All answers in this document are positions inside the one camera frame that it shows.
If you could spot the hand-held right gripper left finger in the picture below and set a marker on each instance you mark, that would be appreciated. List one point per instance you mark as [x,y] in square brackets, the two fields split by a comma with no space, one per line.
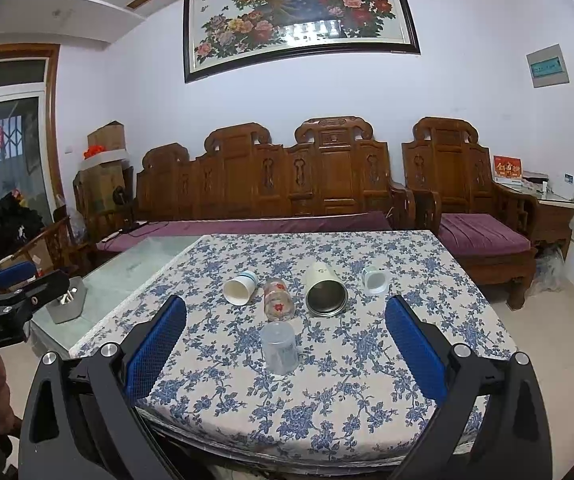
[157,352]

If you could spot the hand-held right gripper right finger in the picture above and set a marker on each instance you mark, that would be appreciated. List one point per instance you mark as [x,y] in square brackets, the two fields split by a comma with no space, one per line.
[414,355]

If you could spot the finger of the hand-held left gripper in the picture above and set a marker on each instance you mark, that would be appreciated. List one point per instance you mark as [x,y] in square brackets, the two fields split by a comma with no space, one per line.
[47,287]
[12,275]

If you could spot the white paper cup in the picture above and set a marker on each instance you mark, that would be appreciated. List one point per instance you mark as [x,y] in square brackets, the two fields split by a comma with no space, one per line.
[239,290]

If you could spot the cream steel tumbler cup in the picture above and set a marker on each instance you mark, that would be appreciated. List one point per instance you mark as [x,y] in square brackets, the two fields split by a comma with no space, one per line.
[323,292]

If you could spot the translucent plastic cup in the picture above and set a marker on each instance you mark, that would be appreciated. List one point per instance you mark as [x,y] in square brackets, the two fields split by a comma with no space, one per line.
[279,347]

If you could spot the glass cup with red print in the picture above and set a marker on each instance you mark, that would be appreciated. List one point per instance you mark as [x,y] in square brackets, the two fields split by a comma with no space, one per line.
[278,301]

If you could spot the grey metal ashtray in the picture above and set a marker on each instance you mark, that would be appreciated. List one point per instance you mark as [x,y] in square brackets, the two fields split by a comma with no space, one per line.
[69,307]

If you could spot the small wooden chair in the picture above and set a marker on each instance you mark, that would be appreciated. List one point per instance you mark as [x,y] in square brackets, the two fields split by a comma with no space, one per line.
[57,240]

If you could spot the pile of dark clothes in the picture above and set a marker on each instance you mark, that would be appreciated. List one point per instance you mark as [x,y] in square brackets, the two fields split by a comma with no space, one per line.
[12,222]

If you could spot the blue floral tablecloth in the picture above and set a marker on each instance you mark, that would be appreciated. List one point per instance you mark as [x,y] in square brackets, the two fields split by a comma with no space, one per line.
[227,385]

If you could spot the white ceramic mug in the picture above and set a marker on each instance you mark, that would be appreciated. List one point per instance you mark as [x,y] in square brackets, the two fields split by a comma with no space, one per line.
[376,280]

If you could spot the large brown cardboard box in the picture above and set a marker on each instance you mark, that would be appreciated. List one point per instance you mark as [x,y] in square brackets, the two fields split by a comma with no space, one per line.
[102,190]

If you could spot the black desk fan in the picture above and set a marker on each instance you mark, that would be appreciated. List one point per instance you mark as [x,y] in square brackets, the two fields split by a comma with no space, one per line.
[118,195]

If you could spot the white flat box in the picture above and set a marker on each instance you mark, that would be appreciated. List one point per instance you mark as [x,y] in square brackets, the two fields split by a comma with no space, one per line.
[104,162]

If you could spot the square purple seat cushion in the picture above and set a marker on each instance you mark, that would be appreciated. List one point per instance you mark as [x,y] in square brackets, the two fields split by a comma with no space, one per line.
[482,232]

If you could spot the long purple seat cushion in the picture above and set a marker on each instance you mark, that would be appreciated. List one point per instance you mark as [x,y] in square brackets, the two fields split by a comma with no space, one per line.
[247,227]

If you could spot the clear plastic bag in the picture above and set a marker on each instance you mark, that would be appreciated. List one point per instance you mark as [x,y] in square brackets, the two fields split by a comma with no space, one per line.
[549,272]

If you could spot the small brown cardboard box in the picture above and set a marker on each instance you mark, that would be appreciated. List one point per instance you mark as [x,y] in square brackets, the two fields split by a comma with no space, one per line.
[107,137]

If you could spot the wooden framed glass door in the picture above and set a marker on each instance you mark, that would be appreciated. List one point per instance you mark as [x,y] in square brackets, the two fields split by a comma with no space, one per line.
[12,110]

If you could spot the carved wooden armchair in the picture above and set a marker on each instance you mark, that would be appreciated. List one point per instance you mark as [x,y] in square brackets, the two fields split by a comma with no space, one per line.
[447,170]

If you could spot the wooden side table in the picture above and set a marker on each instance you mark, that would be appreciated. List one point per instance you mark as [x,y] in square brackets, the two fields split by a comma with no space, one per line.
[554,220]

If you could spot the red gift box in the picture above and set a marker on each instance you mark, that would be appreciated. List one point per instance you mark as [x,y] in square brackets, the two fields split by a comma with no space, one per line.
[507,167]

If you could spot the carved wooden sofa bench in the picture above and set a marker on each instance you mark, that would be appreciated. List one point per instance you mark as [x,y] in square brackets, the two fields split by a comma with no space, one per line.
[277,180]

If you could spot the framed peacock flower painting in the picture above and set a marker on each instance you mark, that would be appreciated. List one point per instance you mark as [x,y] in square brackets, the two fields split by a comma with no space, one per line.
[297,15]

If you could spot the grey wall electrical panel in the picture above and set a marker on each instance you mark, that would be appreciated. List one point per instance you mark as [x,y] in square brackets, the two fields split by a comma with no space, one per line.
[548,66]

